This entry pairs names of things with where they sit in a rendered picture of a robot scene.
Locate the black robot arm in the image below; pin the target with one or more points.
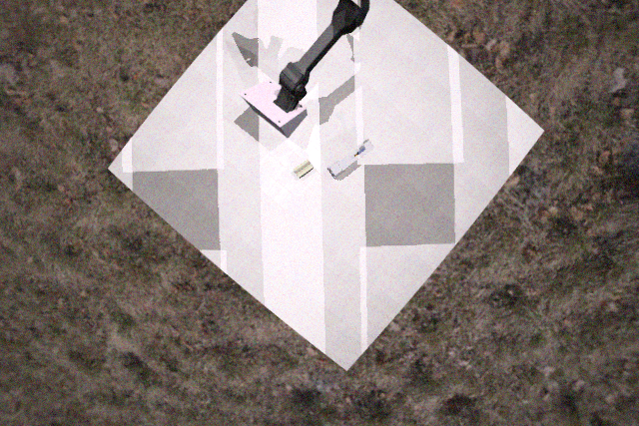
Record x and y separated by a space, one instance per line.
346 17

